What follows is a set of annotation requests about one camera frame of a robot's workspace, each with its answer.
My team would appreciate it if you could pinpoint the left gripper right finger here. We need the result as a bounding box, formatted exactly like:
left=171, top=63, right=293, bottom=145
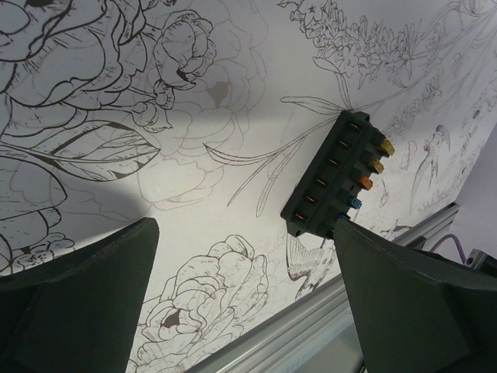
left=334, top=218, right=496, bottom=372

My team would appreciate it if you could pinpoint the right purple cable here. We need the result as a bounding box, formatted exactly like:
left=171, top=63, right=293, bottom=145
left=425, top=234, right=469, bottom=265

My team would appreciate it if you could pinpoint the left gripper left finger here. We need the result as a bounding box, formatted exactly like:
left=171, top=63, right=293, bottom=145
left=1, top=218, right=159, bottom=372

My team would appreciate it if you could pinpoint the black fuse box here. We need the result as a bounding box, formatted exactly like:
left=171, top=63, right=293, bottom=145
left=280, top=111, right=394, bottom=239

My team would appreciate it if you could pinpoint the aluminium rail frame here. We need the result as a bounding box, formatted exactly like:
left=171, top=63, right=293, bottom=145
left=191, top=203, right=459, bottom=372

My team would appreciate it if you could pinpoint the floral printed table mat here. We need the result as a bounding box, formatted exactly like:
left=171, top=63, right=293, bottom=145
left=1, top=1, right=496, bottom=372

